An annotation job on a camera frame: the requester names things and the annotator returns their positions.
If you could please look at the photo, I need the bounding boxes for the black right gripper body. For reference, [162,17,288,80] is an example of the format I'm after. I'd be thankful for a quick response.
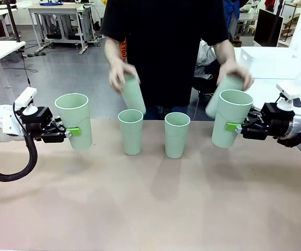
[257,102,294,141]

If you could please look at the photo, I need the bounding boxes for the black stand pole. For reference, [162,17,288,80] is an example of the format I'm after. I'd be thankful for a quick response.
[4,0,22,43]

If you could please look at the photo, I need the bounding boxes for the wooden frame rack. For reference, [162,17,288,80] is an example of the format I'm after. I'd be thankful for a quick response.
[281,2,301,42]

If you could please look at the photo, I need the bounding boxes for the white plastic basket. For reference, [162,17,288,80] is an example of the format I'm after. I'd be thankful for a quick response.
[239,47,299,79]

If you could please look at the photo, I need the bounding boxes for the person's right forearm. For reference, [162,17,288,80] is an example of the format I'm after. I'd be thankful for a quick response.
[103,36,127,69]

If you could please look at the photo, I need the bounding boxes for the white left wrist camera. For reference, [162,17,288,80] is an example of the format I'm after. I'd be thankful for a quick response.
[14,87,38,116]

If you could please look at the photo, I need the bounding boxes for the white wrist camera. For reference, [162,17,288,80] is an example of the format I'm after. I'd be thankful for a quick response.
[275,83,301,110]
[14,87,38,116]

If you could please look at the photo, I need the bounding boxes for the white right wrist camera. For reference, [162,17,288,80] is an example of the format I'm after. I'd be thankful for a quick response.
[275,83,301,110]

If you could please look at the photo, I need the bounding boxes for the light grey garment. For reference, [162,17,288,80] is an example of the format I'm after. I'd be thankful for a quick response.
[193,40,218,79]

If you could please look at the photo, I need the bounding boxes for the black computer monitor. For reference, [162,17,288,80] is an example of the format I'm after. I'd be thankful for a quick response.
[253,8,285,48]

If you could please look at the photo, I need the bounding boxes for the person in black t-shirt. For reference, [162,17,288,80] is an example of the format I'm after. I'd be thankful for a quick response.
[99,0,230,120]

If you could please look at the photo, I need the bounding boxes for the pale green plastic cup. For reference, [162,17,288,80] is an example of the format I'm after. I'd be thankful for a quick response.
[54,93,94,151]
[117,74,147,116]
[118,109,144,156]
[164,112,191,159]
[211,89,254,149]
[205,74,246,119]

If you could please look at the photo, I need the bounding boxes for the white metal-frame workbench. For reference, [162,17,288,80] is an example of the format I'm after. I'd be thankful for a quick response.
[27,3,92,55]

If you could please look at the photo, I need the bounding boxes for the person in blue jacket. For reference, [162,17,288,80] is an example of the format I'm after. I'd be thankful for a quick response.
[223,0,239,40]

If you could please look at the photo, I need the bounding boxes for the person's left forearm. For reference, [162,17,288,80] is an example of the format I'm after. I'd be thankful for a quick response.
[212,38,236,66]

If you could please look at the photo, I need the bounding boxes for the person's left hand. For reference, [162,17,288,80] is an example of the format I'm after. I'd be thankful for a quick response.
[216,59,254,92]

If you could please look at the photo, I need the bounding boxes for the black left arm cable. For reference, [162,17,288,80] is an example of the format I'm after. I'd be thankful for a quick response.
[0,130,39,182]

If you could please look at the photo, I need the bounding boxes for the person's right hand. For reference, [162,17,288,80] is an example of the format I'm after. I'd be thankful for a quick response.
[108,58,141,95]

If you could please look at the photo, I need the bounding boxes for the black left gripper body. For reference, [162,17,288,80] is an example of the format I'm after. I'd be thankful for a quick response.
[21,106,54,143]

